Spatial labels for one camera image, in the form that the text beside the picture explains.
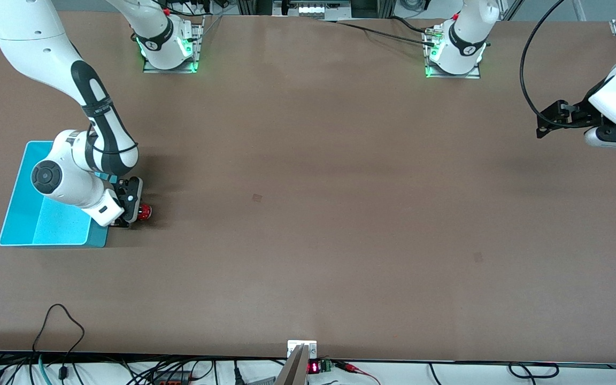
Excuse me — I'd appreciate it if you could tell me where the blue plastic box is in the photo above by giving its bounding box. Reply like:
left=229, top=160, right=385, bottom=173
left=0, top=141, right=117, bottom=249

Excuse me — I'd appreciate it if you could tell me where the orange power strip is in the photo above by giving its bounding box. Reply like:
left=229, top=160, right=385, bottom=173
left=150, top=374, right=197, bottom=385

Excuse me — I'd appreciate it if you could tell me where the lit white device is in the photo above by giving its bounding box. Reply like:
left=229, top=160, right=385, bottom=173
left=296, top=0, right=352, bottom=16

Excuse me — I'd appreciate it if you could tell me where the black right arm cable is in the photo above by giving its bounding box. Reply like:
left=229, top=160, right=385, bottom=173
left=88, top=122, right=138, bottom=157

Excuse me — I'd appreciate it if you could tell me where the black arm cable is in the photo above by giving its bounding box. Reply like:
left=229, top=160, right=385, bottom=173
left=88, top=122, right=138, bottom=157
left=520, top=0, right=566, bottom=130

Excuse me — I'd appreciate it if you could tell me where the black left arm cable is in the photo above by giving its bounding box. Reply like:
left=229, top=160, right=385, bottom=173
left=520, top=0, right=566, bottom=130

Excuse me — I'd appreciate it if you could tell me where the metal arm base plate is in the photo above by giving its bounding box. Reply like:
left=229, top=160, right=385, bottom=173
left=142, top=15, right=205, bottom=74
left=424, top=24, right=482, bottom=80

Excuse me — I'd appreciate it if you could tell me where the black looped cable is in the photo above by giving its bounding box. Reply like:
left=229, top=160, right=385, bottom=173
left=32, top=303, right=86, bottom=381

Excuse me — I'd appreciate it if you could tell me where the thick black table cable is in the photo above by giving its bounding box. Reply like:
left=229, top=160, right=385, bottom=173
left=391, top=15, right=433, bottom=32

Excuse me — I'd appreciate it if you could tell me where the thin black table cable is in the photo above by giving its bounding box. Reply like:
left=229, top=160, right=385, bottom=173
left=316, top=19, right=438, bottom=48

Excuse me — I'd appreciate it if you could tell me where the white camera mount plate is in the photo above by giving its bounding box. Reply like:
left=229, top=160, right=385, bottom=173
left=287, top=340, right=318, bottom=359

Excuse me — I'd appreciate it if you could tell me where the grey camera mount bar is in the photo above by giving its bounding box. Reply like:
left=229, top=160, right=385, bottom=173
left=274, top=344, right=309, bottom=385

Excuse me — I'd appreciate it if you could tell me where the black coiled cable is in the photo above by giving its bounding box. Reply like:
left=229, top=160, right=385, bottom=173
left=508, top=362, right=560, bottom=379

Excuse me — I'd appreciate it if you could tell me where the red clip lead wire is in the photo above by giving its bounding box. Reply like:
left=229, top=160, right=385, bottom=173
left=334, top=361, right=382, bottom=385

